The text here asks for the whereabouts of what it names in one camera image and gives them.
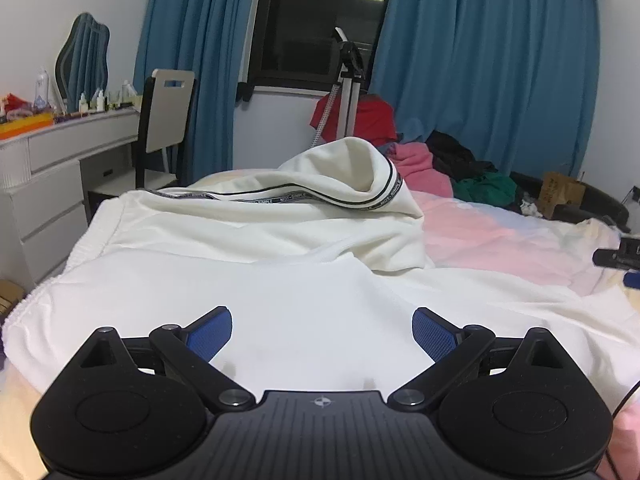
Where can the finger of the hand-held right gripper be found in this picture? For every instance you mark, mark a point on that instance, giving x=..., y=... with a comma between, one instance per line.
x=612, y=257
x=633, y=280

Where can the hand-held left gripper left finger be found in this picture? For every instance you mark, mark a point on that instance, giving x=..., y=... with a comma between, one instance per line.
x=212, y=334

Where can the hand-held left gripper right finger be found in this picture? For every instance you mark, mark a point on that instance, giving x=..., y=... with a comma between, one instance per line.
x=431, y=335

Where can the white hooded sweatshirt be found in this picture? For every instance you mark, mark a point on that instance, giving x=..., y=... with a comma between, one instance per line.
x=280, y=280

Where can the black seat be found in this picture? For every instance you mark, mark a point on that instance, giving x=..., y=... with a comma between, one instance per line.
x=602, y=202

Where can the cardboard box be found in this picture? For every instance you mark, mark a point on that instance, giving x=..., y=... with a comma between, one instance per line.
x=562, y=192

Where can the green garment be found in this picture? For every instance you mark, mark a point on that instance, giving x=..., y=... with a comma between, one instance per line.
x=487, y=189

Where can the pink garment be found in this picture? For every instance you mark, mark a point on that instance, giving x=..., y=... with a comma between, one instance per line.
x=417, y=165

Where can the black garment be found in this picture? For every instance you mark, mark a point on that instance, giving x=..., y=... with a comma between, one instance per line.
x=452, y=152

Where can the white dressing table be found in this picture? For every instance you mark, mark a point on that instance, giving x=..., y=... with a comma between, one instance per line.
x=45, y=195

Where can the red garment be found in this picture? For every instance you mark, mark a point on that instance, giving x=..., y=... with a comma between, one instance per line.
x=372, y=120

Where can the white and black chair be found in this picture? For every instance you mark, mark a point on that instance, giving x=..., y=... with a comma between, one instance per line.
x=167, y=110

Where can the blue curtain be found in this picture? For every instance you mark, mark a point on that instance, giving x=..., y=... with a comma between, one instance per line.
x=200, y=25
x=490, y=60

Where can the row of small cosmetic bottles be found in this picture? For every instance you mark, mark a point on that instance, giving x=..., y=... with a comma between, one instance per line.
x=100, y=101

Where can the garment steamer stand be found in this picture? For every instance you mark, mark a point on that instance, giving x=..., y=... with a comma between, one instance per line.
x=350, y=85

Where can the orange box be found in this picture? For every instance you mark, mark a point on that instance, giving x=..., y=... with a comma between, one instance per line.
x=25, y=125

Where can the clear plastic bottle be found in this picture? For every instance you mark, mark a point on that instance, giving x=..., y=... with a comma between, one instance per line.
x=42, y=87

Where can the wavy blue-framed mirror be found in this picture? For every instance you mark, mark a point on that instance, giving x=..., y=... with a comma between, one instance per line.
x=82, y=60

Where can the dark window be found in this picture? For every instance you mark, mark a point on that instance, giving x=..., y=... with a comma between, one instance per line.
x=310, y=15

